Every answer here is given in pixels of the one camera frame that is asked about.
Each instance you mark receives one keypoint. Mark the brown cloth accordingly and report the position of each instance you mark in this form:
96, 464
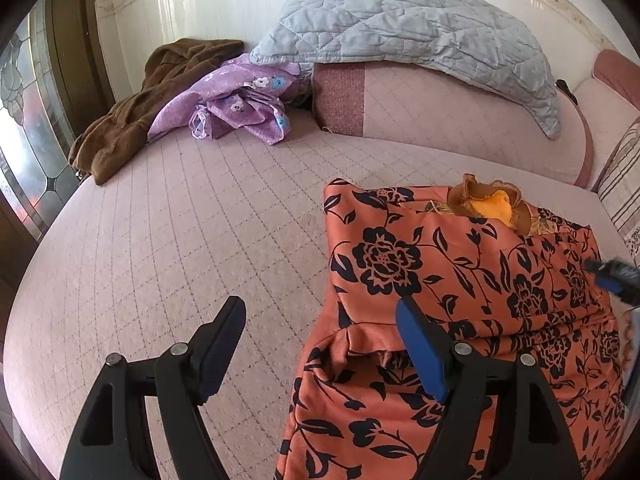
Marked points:
145, 95

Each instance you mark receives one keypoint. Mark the grey quilted blanket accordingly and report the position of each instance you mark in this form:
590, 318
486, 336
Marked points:
400, 25

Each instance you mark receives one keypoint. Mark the pink headboard cushion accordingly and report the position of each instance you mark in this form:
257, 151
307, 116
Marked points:
620, 72

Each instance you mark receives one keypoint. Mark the stained glass window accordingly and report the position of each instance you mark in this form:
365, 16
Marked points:
25, 125

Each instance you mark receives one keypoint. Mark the pink bolster cushion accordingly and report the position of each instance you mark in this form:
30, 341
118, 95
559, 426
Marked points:
450, 110

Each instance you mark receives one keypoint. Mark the pink quilted bed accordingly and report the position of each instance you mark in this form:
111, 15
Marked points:
200, 220

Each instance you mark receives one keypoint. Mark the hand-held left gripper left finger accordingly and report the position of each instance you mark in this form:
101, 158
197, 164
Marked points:
219, 345

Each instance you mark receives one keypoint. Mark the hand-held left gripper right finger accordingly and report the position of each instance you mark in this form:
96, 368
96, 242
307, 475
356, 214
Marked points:
425, 350

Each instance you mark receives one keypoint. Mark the striped pillow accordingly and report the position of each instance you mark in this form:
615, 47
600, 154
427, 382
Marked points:
622, 185

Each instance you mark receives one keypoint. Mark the orange black floral garment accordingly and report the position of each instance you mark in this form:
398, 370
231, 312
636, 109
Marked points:
480, 280

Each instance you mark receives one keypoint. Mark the purple floral cloth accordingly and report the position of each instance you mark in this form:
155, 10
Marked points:
240, 100

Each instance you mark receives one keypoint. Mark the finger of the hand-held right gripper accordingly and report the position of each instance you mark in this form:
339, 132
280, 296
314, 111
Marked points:
612, 275

